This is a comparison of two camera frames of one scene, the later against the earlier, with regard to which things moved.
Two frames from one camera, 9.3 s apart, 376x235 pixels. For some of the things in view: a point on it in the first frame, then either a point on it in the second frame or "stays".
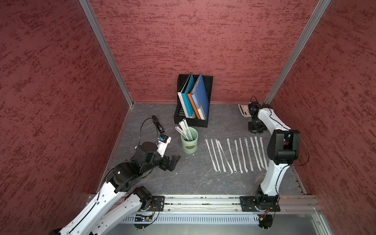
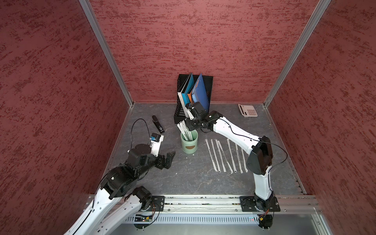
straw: [237, 152] stays
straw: [243, 156] stays
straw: [224, 157] stays
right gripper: [261, 130] to [190, 124]
